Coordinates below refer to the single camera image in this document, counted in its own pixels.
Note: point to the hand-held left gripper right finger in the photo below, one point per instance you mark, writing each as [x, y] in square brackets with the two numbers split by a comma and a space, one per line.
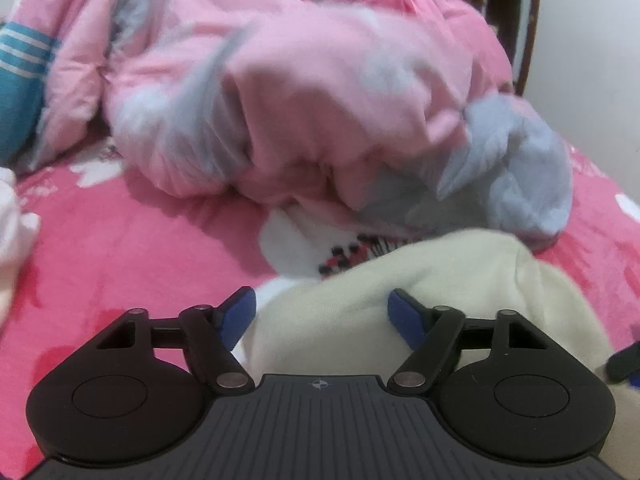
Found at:
[405, 320]

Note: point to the wooden door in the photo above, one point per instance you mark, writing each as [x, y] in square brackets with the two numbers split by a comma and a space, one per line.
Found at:
[531, 35]

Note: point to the white garment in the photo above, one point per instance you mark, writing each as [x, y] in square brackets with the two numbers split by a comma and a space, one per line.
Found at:
[15, 240]

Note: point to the beige garment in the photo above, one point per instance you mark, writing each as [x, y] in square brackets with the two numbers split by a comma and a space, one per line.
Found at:
[475, 275]

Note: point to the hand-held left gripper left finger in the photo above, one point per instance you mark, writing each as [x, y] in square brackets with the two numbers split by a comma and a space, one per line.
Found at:
[237, 317]

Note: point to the pink floral bed sheet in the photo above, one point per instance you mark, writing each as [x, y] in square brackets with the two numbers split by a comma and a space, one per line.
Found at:
[150, 240]

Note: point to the pink and grey quilt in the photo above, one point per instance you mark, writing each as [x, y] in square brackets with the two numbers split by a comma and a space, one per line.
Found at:
[325, 85]

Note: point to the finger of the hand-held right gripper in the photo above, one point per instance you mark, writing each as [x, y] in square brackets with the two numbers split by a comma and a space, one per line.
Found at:
[622, 365]

